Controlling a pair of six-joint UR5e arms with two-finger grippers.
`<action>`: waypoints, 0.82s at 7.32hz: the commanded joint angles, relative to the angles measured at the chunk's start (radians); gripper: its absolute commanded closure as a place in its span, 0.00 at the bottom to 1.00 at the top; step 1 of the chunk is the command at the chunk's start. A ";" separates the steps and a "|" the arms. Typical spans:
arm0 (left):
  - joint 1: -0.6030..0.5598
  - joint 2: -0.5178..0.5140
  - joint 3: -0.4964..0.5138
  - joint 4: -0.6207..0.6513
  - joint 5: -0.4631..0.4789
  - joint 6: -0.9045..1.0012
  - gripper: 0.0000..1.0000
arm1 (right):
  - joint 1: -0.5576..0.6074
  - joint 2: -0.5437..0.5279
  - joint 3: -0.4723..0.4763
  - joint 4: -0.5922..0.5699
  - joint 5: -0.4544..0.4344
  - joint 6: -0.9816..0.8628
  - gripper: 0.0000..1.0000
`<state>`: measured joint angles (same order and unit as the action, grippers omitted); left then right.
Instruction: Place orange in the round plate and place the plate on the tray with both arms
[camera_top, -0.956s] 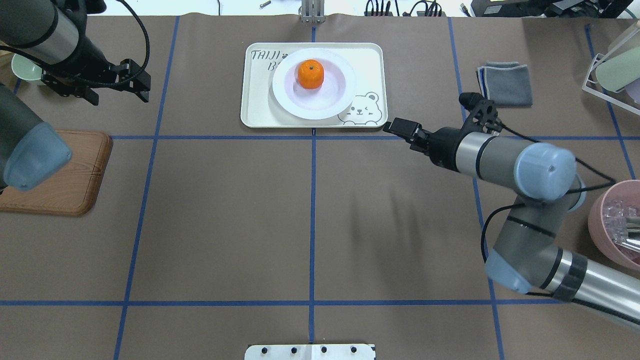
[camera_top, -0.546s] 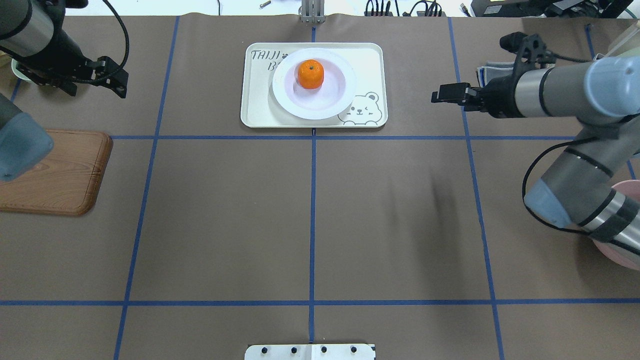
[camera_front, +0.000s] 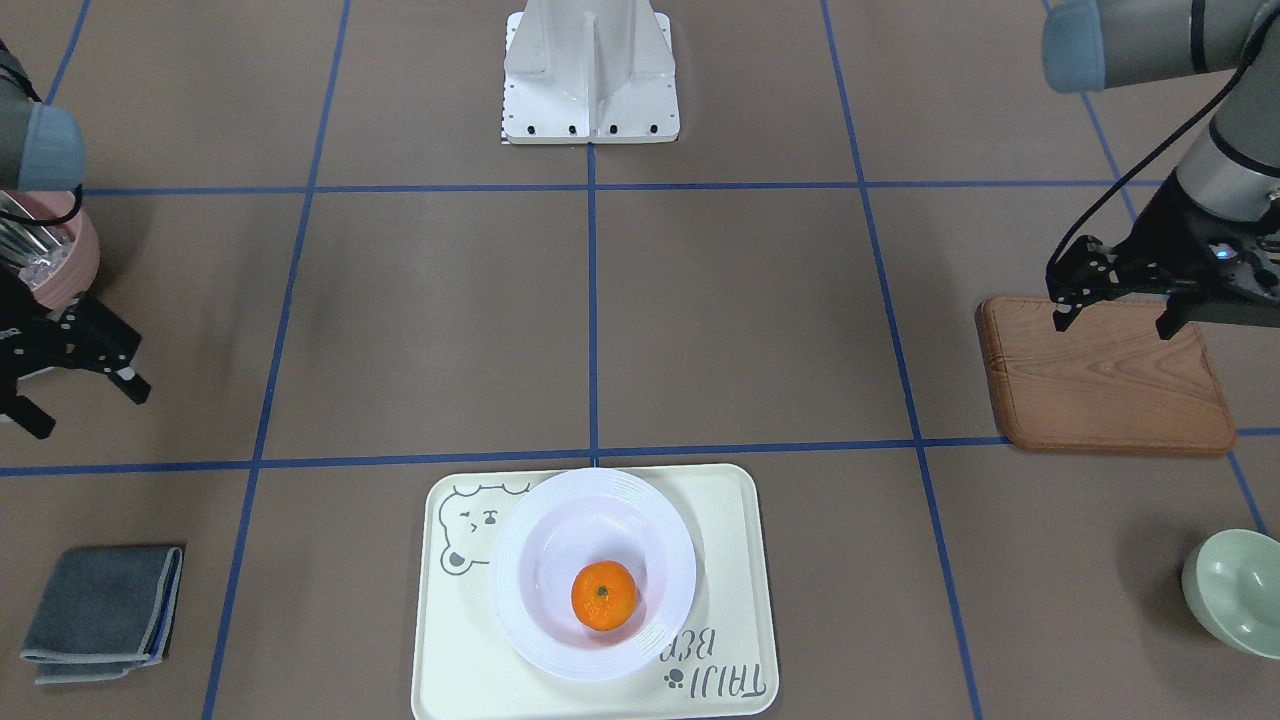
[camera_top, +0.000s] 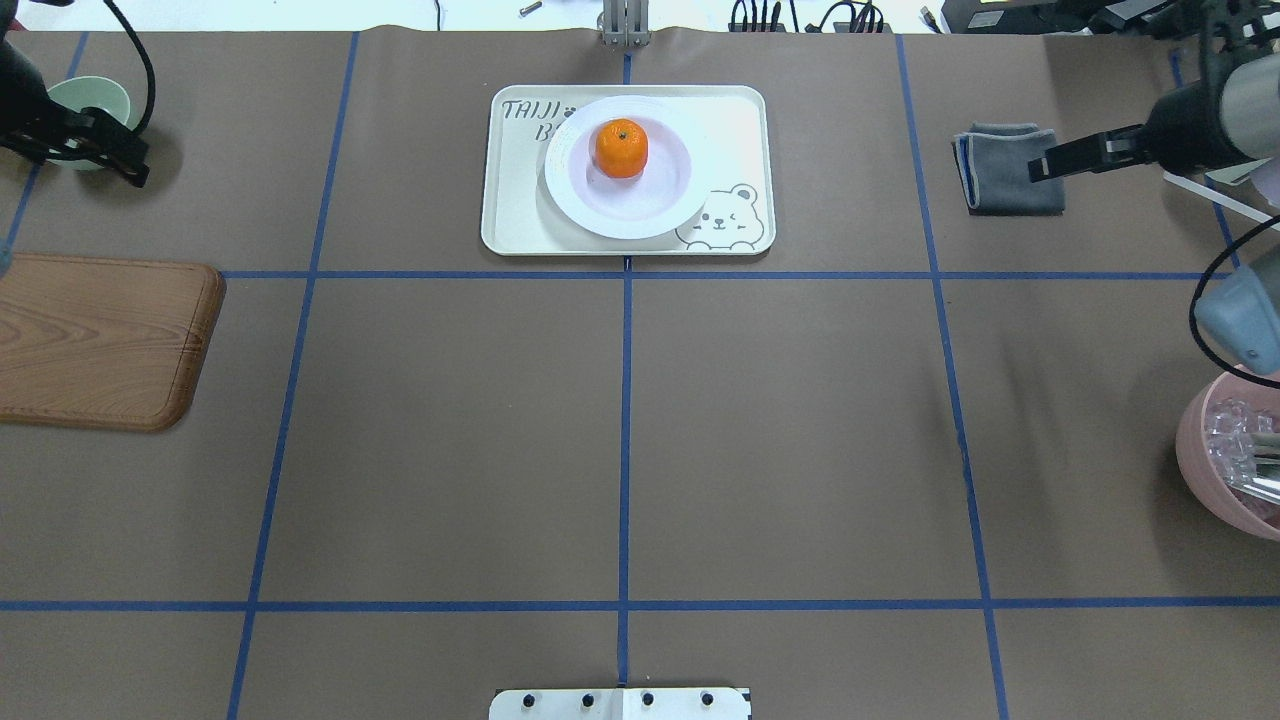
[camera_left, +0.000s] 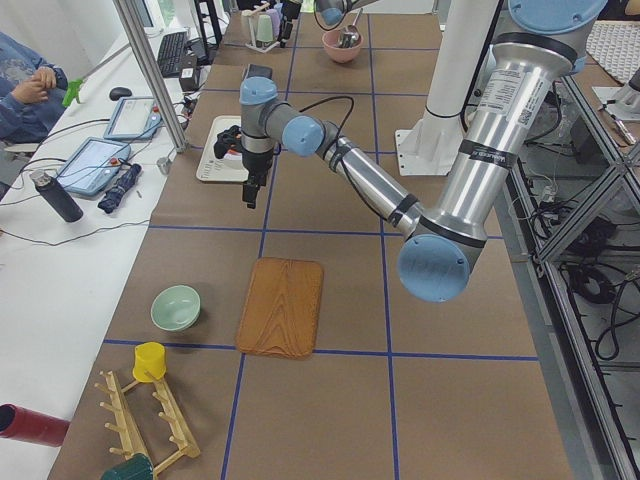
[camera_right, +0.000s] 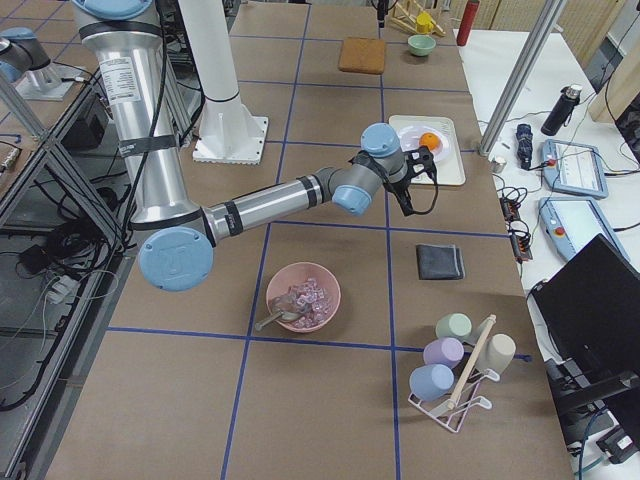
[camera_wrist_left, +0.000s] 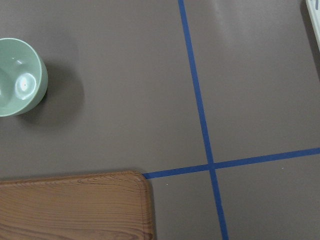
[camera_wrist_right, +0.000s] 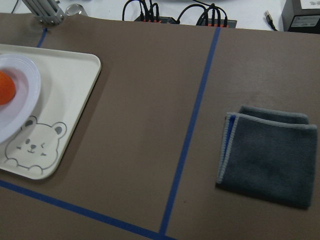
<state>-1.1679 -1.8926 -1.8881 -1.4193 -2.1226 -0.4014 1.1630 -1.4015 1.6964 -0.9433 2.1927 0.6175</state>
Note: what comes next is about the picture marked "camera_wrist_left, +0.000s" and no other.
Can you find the green ceramic bowl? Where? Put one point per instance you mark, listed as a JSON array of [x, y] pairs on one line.
[[23, 77]]

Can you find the brown wooden tray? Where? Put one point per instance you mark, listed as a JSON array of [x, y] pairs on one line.
[[100, 206]]

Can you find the cream bear print tray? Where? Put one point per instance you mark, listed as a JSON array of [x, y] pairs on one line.
[[313, 7]]

